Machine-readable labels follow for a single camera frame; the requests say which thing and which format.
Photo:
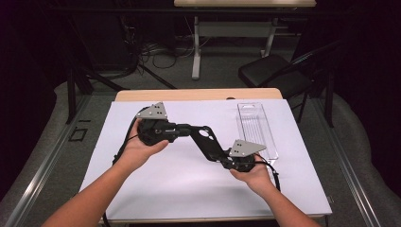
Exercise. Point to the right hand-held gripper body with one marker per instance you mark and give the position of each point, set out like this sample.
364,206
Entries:
244,151

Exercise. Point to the white table cover sheet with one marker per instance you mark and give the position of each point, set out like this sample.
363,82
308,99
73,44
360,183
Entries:
189,189

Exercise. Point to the black phone case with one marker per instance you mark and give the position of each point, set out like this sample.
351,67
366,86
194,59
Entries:
208,143

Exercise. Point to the person's left hand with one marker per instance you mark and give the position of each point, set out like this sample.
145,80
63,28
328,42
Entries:
135,151

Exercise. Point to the clear plastic box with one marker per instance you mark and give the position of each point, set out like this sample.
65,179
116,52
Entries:
253,126

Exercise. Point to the black folding chair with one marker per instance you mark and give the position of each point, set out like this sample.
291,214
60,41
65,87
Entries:
271,72

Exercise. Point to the white-legged desk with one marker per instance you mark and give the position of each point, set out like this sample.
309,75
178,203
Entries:
233,28

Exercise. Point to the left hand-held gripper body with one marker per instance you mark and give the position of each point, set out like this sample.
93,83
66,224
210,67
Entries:
156,126

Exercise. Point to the black metal stand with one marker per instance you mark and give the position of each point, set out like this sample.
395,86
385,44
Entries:
78,78

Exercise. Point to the person's right hand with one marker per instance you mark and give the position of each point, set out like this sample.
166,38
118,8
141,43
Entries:
257,178

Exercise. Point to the metal floor rail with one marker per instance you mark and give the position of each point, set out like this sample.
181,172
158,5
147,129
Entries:
41,170
350,170

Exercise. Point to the dark curtain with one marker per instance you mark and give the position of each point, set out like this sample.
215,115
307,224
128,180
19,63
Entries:
372,78
22,78

